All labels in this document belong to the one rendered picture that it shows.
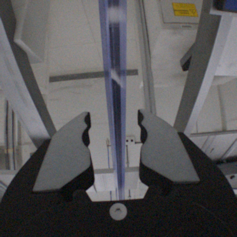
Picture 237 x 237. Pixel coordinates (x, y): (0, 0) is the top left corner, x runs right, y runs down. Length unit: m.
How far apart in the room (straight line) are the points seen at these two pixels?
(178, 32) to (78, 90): 1.89
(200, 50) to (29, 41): 0.27
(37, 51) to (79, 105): 1.98
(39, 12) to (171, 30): 0.41
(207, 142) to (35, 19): 0.48
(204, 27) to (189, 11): 0.33
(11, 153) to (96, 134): 1.45
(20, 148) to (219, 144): 0.97
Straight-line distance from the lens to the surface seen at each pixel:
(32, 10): 0.24
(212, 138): 0.45
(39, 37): 0.24
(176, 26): 0.55
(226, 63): 0.30
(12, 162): 0.83
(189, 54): 0.66
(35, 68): 1.13
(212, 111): 2.51
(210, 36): 0.27
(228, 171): 0.60
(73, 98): 2.24
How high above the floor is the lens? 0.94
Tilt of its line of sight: 4 degrees down
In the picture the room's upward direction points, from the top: 177 degrees clockwise
